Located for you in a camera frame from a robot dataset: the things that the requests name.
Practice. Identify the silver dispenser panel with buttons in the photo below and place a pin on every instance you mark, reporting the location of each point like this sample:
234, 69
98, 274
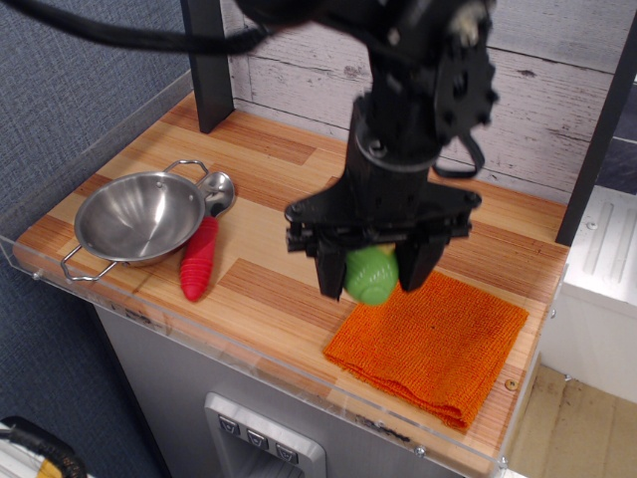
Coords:
261, 438

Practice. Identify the orange folded towel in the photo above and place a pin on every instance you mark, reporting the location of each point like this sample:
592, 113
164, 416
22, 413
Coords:
440, 348

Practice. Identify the dark right vertical post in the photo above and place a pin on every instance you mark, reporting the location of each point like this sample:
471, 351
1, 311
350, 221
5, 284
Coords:
608, 120

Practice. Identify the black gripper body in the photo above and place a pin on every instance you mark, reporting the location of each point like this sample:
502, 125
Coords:
381, 198

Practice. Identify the stainless steel bowl with handles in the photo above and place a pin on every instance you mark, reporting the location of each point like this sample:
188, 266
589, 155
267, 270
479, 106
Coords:
138, 219

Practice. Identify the green yellow toy corn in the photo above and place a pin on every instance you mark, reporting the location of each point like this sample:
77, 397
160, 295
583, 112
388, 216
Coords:
371, 274

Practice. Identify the black yellow object at corner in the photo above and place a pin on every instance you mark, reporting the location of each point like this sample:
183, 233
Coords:
27, 450

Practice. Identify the dark left vertical post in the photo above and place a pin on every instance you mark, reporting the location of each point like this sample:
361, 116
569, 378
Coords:
210, 74

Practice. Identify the dark vertical post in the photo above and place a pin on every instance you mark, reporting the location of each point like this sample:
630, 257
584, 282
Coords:
608, 120
210, 74

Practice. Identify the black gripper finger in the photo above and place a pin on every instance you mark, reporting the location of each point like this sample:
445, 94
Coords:
331, 267
417, 256

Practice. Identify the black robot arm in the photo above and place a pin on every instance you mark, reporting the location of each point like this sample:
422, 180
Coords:
431, 85

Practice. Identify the white ridged appliance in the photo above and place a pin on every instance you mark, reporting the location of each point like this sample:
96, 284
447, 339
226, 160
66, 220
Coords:
590, 332

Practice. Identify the red handled metal spoon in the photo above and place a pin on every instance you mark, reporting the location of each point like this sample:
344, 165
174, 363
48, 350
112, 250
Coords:
198, 260

